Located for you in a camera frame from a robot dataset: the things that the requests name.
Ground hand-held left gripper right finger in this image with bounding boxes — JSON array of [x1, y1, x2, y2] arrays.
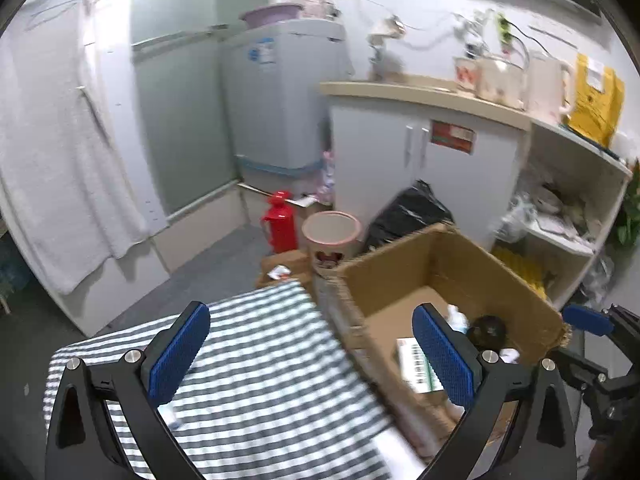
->
[[411, 302, 579, 480]]

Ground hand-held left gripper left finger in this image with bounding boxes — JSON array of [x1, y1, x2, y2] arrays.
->
[[45, 301, 211, 480]]

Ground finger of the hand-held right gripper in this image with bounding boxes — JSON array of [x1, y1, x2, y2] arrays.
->
[[552, 350, 609, 384], [562, 304, 640, 337]]

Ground green and white carton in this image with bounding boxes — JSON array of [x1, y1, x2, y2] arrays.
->
[[396, 337, 446, 394]]

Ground black round object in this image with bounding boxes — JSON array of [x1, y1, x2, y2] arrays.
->
[[467, 315, 505, 349]]

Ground brown cardboard box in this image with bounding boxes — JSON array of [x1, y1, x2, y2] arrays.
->
[[332, 222, 572, 462]]

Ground yellow packets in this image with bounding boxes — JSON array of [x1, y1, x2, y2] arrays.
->
[[492, 250, 557, 297]]

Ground grey white striped cloth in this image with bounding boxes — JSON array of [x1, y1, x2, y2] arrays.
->
[[45, 280, 431, 480]]

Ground green plant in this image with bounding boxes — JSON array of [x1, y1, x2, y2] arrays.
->
[[615, 160, 640, 247]]

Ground clear plastic bags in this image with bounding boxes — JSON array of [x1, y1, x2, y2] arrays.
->
[[500, 194, 539, 242]]

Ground white bowls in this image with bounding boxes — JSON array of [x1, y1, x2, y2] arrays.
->
[[532, 185, 564, 214]]

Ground black trash bag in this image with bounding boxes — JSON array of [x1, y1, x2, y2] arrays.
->
[[367, 180, 454, 252]]

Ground small brown box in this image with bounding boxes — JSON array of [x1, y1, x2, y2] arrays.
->
[[257, 251, 314, 289]]

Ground pink waste bin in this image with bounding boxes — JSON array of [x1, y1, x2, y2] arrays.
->
[[301, 211, 362, 277]]

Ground red thermos flask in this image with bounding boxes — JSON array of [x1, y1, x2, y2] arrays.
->
[[262, 191, 299, 256]]

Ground white cabinet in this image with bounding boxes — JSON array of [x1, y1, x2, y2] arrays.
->
[[320, 80, 634, 312]]

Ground yellow paper bag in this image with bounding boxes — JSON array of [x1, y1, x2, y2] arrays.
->
[[567, 53, 626, 148]]

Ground red sticker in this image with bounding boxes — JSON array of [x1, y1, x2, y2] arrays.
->
[[431, 120, 476, 154]]

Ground white hanging towel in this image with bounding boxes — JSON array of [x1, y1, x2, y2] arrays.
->
[[0, 0, 151, 297]]

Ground white electric kettle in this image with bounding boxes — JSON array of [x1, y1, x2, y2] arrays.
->
[[526, 52, 574, 124]]

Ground frosted glass door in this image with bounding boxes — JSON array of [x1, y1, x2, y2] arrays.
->
[[129, 0, 282, 217]]

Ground white rice cooker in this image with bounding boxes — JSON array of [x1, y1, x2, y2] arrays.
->
[[475, 55, 529, 112]]

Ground white mug red print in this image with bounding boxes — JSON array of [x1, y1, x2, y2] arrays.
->
[[454, 56, 479, 93]]

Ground grey washing machine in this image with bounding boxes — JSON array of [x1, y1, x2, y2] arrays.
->
[[220, 19, 357, 197]]

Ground white power strip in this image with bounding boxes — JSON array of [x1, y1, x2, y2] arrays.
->
[[495, 12, 517, 54]]

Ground white faucet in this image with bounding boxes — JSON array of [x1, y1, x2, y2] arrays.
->
[[367, 17, 409, 82]]

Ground purple plastic basin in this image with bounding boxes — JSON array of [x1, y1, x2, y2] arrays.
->
[[240, 3, 304, 29]]

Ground pink hanging rack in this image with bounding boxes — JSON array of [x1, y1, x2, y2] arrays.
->
[[285, 0, 342, 21]]

